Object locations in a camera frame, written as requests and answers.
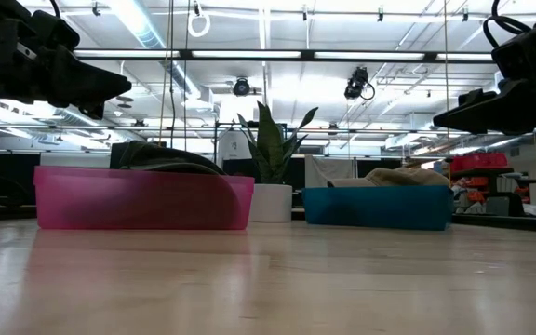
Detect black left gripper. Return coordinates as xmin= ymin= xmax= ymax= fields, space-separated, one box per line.
xmin=0 ymin=0 xmax=132 ymax=120

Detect dark grey baseball cap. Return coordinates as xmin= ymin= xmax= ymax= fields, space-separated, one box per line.
xmin=117 ymin=141 xmax=193 ymax=165
xmin=127 ymin=159 xmax=226 ymax=177

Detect red storage bins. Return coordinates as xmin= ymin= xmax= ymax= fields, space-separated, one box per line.
xmin=449 ymin=152 xmax=510 ymax=174

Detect black box monitor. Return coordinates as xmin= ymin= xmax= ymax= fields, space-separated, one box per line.
xmin=108 ymin=141 xmax=127 ymax=169

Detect pink-red plastic bin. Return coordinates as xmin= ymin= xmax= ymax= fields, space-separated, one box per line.
xmin=33 ymin=166 xmax=256 ymax=232

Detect round black ceiling fixture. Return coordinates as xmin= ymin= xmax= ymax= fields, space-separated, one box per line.
xmin=232 ymin=76 xmax=252 ymax=98

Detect blue plastic bin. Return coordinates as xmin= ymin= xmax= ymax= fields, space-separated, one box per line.
xmin=301 ymin=185 xmax=454 ymax=232

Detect white hanging cloth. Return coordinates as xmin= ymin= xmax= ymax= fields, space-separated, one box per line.
xmin=303 ymin=154 xmax=357 ymax=189

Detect black crossbar with light strips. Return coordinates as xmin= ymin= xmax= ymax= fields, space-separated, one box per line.
xmin=70 ymin=47 xmax=495 ymax=64

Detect snake plant in white pot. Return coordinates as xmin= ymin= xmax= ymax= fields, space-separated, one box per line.
xmin=237 ymin=100 xmax=319 ymax=224

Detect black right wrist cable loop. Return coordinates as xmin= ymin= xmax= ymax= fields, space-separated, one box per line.
xmin=481 ymin=0 xmax=532 ymax=48

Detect white hanging ring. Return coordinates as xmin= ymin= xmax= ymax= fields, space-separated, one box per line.
xmin=187 ymin=11 xmax=212 ymax=39

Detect black overhead camera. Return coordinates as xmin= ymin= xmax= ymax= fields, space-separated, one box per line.
xmin=343 ymin=66 xmax=376 ymax=101

